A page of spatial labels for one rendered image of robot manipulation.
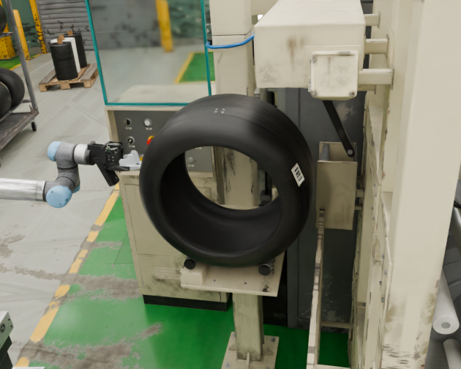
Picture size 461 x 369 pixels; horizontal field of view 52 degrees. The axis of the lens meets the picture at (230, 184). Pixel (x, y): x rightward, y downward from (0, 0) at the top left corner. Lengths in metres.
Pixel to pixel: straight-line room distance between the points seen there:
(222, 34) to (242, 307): 1.28
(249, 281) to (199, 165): 0.82
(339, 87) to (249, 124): 0.49
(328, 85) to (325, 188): 0.88
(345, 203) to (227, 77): 0.66
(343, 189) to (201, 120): 0.66
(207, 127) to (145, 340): 1.64
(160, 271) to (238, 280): 1.05
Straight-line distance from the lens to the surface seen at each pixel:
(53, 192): 1.71
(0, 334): 2.15
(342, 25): 1.11
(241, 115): 1.47
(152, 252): 2.75
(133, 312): 3.01
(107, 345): 2.86
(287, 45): 1.12
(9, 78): 6.06
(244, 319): 2.41
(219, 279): 1.85
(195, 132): 1.47
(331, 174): 1.83
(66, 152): 1.79
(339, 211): 1.90
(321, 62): 1.03
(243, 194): 1.99
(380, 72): 1.12
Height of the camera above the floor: 1.95
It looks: 27 degrees down
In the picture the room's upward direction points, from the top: 4 degrees counter-clockwise
